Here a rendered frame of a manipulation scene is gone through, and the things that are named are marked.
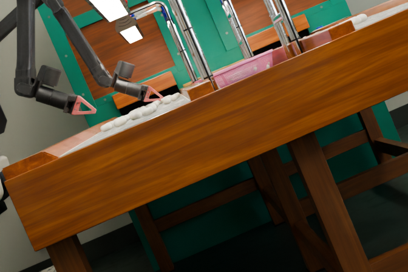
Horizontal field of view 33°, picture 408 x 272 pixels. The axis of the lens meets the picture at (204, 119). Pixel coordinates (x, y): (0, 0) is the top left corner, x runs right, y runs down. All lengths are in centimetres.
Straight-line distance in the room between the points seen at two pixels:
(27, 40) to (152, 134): 109
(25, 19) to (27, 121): 191
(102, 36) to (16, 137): 125
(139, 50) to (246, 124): 189
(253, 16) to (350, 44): 186
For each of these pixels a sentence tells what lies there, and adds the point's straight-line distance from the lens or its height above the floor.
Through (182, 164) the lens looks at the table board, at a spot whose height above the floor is 63.
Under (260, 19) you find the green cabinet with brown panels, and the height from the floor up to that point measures 92.
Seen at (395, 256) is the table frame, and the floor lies 24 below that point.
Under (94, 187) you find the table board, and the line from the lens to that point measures 143.
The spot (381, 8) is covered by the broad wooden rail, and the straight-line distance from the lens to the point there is 224.
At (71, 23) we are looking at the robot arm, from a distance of 287.
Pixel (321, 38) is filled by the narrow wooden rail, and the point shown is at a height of 75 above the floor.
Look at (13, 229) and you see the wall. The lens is 438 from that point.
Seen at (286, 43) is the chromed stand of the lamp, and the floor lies 77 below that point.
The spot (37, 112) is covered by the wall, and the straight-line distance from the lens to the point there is 427.
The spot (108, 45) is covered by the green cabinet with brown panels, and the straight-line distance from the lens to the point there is 327.
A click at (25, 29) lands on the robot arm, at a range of 243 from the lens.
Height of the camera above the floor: 78
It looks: 3 degrees down
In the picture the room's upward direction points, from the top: 23 degrees counter-clockwise
